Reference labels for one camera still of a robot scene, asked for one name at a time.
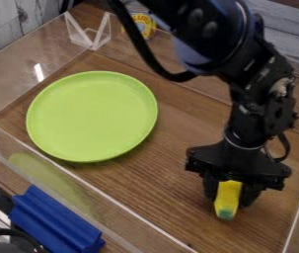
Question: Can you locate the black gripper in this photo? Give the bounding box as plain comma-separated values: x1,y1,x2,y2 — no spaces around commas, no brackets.
186,140,291,208

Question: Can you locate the yellow toy banana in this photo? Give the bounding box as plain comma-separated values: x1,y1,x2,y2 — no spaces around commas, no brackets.
214,181,243,220

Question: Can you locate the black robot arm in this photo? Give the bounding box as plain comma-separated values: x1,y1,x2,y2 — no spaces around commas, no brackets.
107,0,298,207

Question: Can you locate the green plate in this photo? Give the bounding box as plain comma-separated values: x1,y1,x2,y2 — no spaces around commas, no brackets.
27,71,158,163

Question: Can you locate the blue plastic block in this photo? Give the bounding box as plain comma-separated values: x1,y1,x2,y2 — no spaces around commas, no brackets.
9,185,105,253

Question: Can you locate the yellow labelled tin can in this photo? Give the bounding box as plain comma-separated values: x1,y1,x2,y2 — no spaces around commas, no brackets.
131,13,156,40

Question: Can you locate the clear acrylic front wall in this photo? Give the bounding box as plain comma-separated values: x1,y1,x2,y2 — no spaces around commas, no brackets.
0,128,196,253

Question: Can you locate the clear acrylic corner bracket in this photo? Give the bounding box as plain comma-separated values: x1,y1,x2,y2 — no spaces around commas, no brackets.
63,12,112,51

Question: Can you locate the black cable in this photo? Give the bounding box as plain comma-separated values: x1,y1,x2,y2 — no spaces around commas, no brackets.
0,226,45,253

